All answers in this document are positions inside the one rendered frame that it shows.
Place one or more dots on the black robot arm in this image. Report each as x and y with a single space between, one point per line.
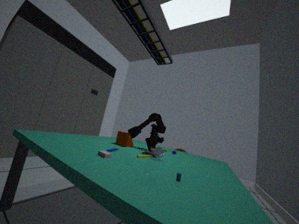
160 128

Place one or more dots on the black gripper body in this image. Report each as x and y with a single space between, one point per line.
152 137

